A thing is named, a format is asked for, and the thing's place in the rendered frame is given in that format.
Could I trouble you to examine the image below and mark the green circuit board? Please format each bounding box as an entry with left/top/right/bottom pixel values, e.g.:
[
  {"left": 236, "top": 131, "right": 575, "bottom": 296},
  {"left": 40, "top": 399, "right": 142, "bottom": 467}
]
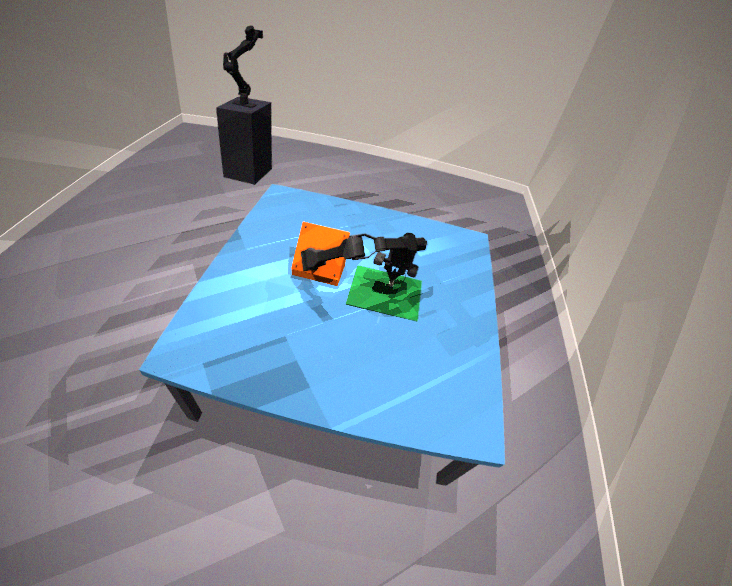
[{"left": 346, "top": 265, "right": 422, "bottom": 322}]

